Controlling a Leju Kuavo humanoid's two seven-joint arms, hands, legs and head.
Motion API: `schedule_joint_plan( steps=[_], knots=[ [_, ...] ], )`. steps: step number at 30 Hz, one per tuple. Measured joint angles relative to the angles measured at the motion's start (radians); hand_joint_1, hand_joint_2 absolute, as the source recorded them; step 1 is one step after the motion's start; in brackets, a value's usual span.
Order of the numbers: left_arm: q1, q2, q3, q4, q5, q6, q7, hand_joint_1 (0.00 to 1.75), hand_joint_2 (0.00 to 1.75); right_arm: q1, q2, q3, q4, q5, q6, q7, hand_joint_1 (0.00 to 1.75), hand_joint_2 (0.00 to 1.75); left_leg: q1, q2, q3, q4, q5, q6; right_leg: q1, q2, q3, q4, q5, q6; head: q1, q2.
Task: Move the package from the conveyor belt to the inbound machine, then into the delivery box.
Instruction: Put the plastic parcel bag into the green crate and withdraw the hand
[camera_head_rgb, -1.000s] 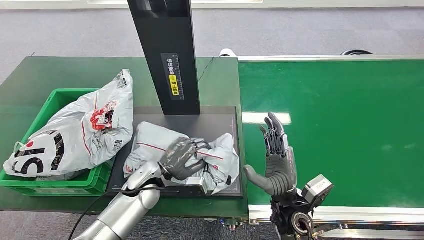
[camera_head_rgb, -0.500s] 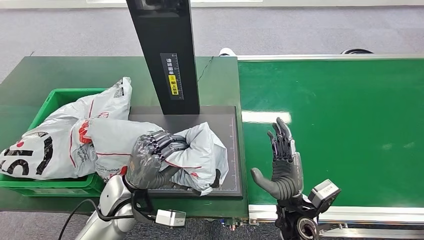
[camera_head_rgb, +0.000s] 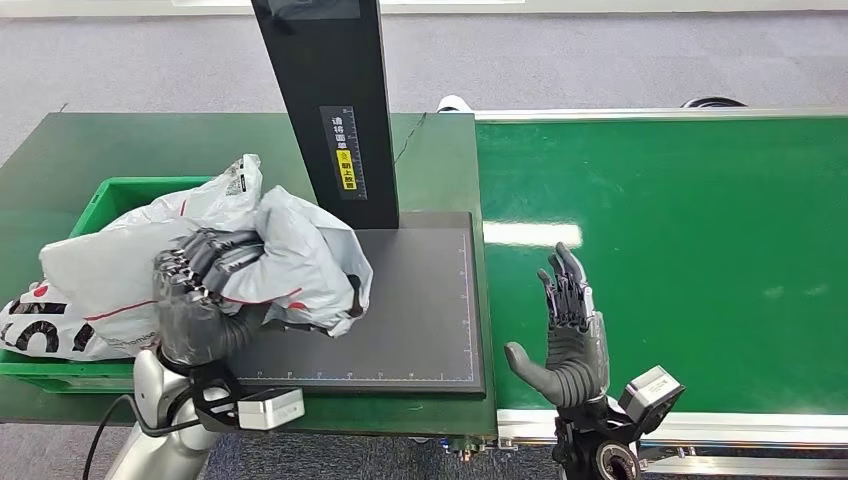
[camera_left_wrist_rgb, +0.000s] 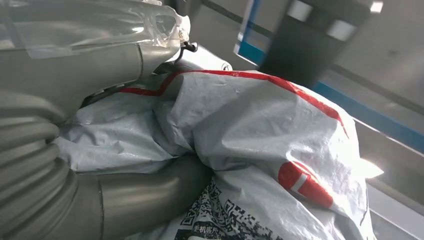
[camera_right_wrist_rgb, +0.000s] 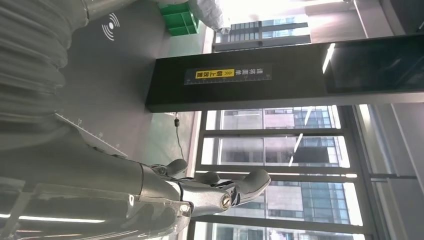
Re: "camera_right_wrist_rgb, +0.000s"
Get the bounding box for black inbound scanner machine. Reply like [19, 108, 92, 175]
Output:
[54, 0, 424, 157]

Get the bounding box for yellow black scanner column label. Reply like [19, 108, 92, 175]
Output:
[184, 63, 273, 86]

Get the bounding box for dark framed window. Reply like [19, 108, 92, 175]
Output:
[187, 13, 382, 240]

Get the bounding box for green plastic crate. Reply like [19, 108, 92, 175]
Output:
[158, 1, 200, 37]

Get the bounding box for large white black-print mailer bag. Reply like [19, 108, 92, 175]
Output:
[187, 0, 233, 33]

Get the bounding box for thin black scanner cable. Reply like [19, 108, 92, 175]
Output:
[173, 112, 186, 161]

